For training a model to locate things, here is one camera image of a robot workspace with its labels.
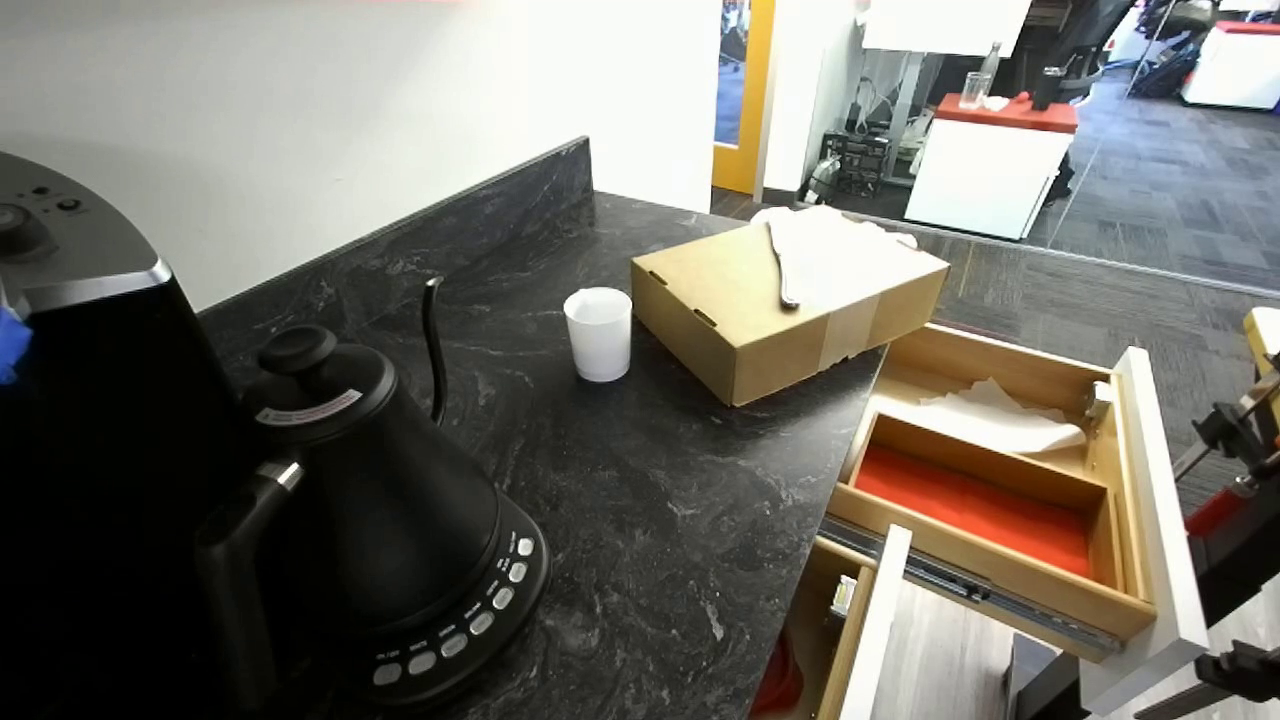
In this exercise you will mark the crumpled white paper sheet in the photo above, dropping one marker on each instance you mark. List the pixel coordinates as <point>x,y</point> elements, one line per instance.
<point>1004,421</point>

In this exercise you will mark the white table with red top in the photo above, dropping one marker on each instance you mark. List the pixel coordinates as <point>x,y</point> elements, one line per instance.
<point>1234,64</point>

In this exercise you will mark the white paper towel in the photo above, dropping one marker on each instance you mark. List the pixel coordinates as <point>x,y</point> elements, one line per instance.
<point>845,252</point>

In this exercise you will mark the black camera stand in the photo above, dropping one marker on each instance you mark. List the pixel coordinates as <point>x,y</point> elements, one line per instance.
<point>1242,535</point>

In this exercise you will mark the white cabinet with red top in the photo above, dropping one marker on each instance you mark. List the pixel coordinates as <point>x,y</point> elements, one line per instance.
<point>986,166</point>

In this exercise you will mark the wooden drawer with white front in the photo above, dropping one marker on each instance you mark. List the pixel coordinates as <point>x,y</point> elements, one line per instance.
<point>1153,481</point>

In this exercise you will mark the brown cardboard box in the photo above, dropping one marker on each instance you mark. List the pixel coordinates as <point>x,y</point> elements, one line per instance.
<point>723,307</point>

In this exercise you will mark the yellow door frame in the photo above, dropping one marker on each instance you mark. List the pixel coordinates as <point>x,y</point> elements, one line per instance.
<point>759,92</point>

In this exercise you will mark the pale wooden block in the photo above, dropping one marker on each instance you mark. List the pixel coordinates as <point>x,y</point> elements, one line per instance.
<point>1264,343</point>

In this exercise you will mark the clear bottle on cabinet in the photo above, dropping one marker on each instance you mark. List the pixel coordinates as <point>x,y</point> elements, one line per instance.
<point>981,83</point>

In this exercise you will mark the white board panel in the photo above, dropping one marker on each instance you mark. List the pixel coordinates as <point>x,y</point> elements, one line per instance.
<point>941,24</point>

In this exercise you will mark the red object in low drawer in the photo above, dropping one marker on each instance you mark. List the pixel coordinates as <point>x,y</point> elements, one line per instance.
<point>783,687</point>

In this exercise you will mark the black kettle base with buttons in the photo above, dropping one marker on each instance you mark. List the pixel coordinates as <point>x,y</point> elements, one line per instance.
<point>487,621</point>

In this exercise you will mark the low drawer with white front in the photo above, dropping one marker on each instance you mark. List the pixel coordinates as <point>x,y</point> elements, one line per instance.
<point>920,654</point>

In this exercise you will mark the black coffee machine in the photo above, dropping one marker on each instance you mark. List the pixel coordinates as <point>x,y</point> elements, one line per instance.
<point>95,453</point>

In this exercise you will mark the white plastic cup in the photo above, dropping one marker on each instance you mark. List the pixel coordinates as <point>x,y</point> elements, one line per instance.
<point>597,343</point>

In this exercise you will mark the black gooseneck kettle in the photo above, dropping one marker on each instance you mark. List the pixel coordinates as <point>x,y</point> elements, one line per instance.
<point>387,506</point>

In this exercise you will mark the blue cloth piece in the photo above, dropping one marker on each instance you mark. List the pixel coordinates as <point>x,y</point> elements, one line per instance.
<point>8,347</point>

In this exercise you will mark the silver table knife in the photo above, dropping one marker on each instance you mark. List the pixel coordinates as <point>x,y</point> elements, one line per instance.
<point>783,275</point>

